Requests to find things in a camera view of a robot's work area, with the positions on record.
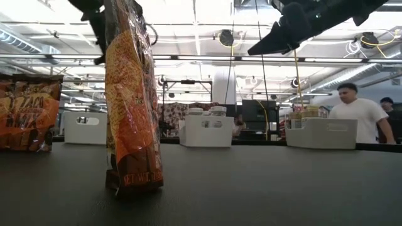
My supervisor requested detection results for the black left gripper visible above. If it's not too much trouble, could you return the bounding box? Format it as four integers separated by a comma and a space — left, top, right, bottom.
67, 0, 107, 66

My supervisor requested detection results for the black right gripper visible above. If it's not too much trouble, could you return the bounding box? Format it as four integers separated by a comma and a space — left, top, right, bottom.
247, 0, 391, 57

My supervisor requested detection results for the orange taco seasoning packet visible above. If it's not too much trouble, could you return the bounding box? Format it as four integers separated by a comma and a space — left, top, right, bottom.
104, 0, 165, 198
0, 73, 64, 154

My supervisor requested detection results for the ceiling light strip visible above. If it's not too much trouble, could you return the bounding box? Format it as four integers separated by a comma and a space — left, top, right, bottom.
235, 92, 333, 96

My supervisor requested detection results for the black cabinet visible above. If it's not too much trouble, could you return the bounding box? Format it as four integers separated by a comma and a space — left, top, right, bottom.
241, 99, 280, 141

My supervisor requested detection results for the white plastic bin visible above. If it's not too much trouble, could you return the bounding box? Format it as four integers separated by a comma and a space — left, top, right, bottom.
178, 114, 235, 148
63, 111, 108, 145
285, 116, 359, 150

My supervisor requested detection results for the person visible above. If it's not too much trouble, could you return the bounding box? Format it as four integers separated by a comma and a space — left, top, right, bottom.
232, 113, 247, 138
328, 82, 396, 145
378, 96, 402, 144

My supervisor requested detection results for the black hanging cable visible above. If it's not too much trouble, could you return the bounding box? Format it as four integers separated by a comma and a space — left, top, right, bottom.
254, 0, 271, 101

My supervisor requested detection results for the yellow hanging cable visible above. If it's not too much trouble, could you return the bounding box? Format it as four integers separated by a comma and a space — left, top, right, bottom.
293, 49, 305, 109

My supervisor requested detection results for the white ventilation duct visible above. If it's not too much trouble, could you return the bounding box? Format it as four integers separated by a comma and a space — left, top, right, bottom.
309, 64, 378, 94

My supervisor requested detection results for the silver ventilation duct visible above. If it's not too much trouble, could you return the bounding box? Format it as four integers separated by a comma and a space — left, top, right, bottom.
0, 30, 60, 56

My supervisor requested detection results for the long ceiling light rail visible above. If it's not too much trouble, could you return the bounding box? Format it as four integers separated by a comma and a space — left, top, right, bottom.
0, 53, 402, 63

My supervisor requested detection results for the black garment rack frame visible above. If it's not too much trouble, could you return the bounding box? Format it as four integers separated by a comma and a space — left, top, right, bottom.
161, 79, 214, 139

